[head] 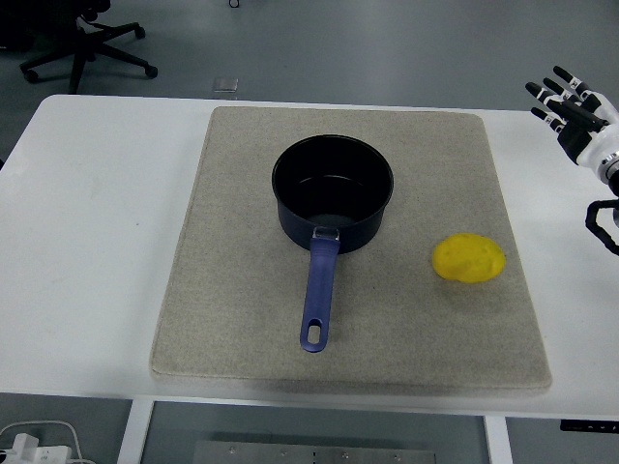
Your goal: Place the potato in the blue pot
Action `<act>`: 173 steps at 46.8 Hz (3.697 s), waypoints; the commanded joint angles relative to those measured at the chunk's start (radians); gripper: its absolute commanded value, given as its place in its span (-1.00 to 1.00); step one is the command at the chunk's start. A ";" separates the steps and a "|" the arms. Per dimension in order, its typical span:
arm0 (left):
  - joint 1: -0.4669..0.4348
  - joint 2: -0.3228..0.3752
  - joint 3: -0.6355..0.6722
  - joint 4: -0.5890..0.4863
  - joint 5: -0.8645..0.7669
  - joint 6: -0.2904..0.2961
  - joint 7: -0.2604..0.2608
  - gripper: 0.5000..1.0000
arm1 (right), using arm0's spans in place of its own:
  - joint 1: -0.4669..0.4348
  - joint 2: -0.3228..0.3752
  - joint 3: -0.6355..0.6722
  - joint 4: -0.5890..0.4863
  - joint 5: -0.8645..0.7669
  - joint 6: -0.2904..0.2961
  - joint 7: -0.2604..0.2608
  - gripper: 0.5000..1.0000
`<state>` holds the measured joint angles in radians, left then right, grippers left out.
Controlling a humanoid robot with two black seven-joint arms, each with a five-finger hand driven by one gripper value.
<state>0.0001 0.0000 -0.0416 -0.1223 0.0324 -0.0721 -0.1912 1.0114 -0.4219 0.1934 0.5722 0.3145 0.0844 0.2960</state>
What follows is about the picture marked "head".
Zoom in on beige fabric mat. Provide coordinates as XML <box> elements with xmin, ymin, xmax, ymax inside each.
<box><xmin>148</xmin><ymin>105</ymin><xmax>553</xmax><ymax>392</ymax></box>

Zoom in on white power strip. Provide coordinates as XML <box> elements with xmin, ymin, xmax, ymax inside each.
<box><xmin>0</xmin><ymin>433</ymin><xmax>74</xmax><ymax>464</ymax></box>

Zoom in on white table leg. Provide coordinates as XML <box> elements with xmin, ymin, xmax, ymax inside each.
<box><xmin>117</xmin><ymin>398</ymin><xmax>156</xmax><ymax>464</ymax></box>
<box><xmin>483</xmin><ymin>415</ymin><xmax>513</xmax><ymax>464</ymax></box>

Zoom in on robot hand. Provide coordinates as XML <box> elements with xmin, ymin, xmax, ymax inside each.
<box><xmin>525</xmin><ymin>65</ymin><xmax>619</xmax><ymax>170</ymax></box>

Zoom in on blue pot with handle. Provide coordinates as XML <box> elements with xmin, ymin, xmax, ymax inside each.
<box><xmin>271</xmin><ymin>134</ymin><xmax>396</xmax><ymax>355</ymax></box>

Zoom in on grey metal plate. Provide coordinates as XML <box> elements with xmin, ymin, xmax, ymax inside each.
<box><xmin>192</xmin><ymin>439</ymin><xmax>436</xmax><ymax>464</ymax></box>

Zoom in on yellow potato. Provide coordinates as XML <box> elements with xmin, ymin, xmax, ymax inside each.
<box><xmin>430</xmin><ymin>233</ymin><xmax>507</xmax><ymax>283</ymax></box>

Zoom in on black office chair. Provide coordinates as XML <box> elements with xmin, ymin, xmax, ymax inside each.
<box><xmin>0</xmin><ymin>0</ymin><xmax>160</xmax><ymax>96</ymax></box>

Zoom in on white power cable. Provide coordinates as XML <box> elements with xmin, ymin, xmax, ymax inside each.
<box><xmin>0</xmin><ymin>420</ymin><xmax>101</xmax><ymax>464</ymax></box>

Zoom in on black table control panel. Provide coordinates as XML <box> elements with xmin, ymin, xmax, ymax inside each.
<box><xmin>559</xmin><ymin>419</ymin><xmax>619</xmax><ymax>432</ymax></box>

